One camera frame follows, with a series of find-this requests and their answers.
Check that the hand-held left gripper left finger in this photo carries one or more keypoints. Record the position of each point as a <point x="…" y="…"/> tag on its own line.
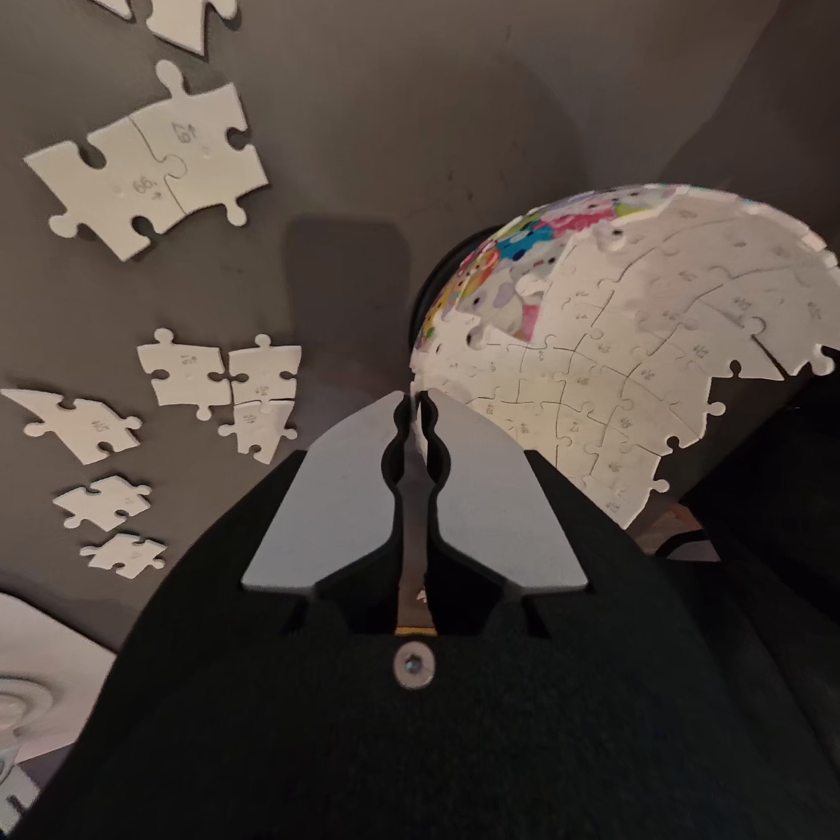
<point x="328" y="512"/>

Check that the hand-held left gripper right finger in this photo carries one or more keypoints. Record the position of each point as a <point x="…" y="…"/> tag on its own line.
<point x="512" y="512"/>

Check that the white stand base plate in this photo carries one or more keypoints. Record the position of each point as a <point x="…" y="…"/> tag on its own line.
<point x="53" y="656"/>

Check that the partly built white puzzle ball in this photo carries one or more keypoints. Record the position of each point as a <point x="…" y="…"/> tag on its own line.
<point x="643" y="355"/>

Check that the puzzle pieces group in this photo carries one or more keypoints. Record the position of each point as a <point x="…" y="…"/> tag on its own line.
<point x="145" y="171"/>

